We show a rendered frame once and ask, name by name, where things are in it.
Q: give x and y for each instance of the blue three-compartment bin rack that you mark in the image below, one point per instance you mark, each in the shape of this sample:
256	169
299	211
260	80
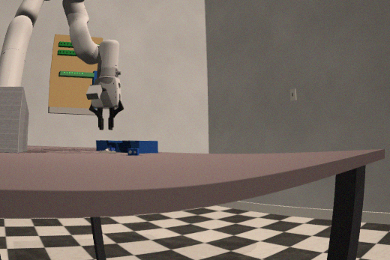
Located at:
122	146

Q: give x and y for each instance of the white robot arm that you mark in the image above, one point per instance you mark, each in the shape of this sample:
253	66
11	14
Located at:
19	31

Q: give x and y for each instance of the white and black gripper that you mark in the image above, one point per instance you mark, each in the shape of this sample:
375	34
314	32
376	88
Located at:
108	99

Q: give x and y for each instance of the blue nine-volt battery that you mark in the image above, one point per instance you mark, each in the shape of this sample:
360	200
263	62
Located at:
133	151

